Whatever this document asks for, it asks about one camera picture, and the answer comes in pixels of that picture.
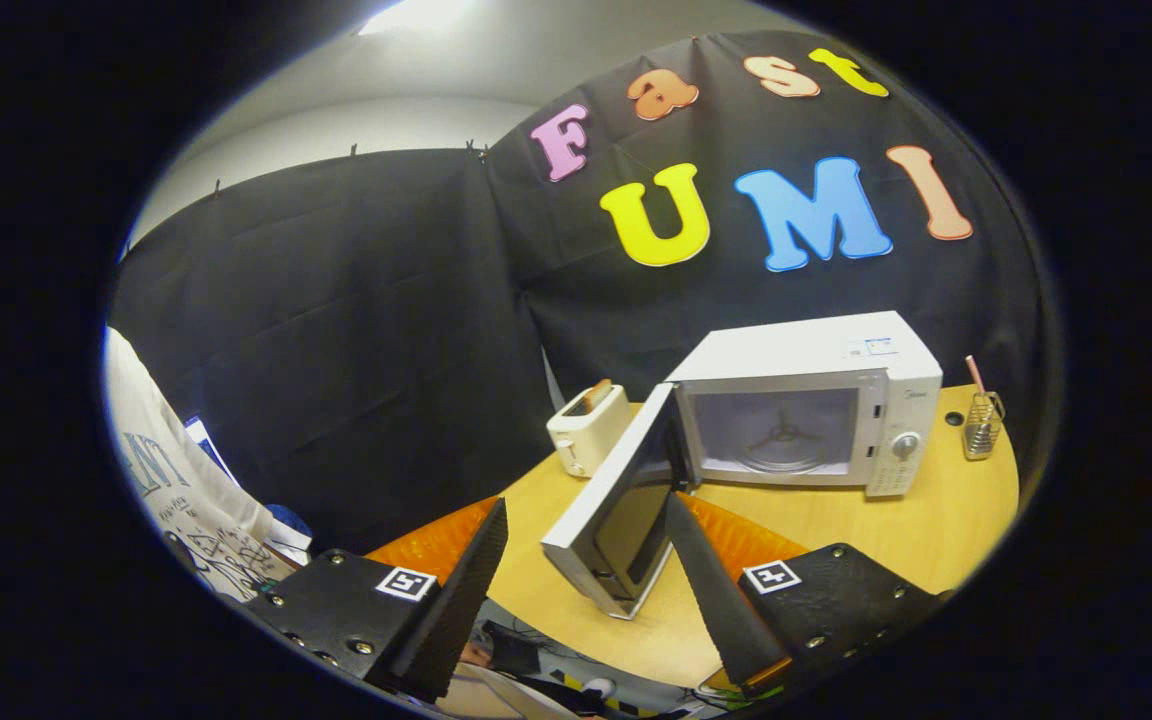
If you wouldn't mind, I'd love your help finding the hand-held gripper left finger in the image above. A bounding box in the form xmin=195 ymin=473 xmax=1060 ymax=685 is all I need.
xmin=236 ymin=497 xmax=510 ymax=704

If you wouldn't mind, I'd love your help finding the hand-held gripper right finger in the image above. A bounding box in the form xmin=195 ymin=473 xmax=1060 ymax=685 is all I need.
xmin=664 ymin=492 xmax=947 ymax=699

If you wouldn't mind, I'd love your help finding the white microwave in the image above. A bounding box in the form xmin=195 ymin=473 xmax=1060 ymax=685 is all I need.
xmin=540 ymin=310 xmax=944 ymax=621

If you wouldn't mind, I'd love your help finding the cream toaster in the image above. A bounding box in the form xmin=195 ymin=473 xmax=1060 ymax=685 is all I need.
xmin=546 ymin=384 xmax=632 ymax=479

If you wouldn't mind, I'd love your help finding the person's white printed shirt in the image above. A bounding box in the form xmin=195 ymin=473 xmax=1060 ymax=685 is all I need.
xmin=101 ymin=328 xmax=312 ymax=606

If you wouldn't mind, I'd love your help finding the wire mesh holder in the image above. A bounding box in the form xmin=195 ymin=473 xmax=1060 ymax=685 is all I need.
xmin=963 ymin=391 xmax=1006 ymax=461

